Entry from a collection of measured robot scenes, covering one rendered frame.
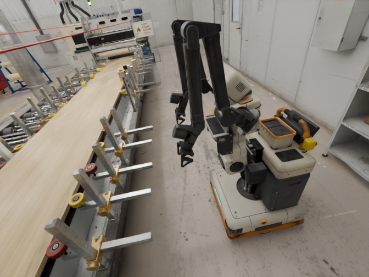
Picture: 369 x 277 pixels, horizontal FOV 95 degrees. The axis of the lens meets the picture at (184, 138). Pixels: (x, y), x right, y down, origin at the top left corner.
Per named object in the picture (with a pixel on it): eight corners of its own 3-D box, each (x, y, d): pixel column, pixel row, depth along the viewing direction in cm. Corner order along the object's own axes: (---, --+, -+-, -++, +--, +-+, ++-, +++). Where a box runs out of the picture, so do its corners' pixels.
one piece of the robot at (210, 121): (224, 129, 131) (224, 104, 118) (239, 153, 109) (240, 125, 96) (204, 133, 131) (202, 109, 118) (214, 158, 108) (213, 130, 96)
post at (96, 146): (126, 188, 131) (98, 140, 103) (125, 192, 129) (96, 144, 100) (121, 189, 131) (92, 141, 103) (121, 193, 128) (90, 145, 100)
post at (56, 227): (111, 262, 89) (56, 216, 61) (110, 270, 87) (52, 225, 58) (104, 264, 89) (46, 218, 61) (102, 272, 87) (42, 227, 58)
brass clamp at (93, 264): (107, 238, 89) (104, 234, 86) (101, 269, 78) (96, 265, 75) (96, 241, 89) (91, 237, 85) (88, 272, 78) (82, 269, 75)
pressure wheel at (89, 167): (91, 183, 119) (83, 172, 112) (90, 176, 125) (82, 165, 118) (102, 178, 121) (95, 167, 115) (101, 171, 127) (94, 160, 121)
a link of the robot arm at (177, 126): (204, 126, 78) (200, 117, 85) (180, 120, 74) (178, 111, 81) (195, 146, 84) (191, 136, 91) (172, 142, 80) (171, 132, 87)
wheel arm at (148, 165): (153, 165, 127) (151, 161, 124) (153, 169, 124) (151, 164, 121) (95, 177, 125) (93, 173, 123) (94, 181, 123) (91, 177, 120)
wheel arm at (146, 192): (152, 191, 105) (150, 187, 103) (152, 196, 102) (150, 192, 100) (82, 206, 104) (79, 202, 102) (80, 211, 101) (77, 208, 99)
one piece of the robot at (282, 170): (262, 167, 186) (275, 97, 136) (296, 214, 142) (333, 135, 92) (233, 173, 185) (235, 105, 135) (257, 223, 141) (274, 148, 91)
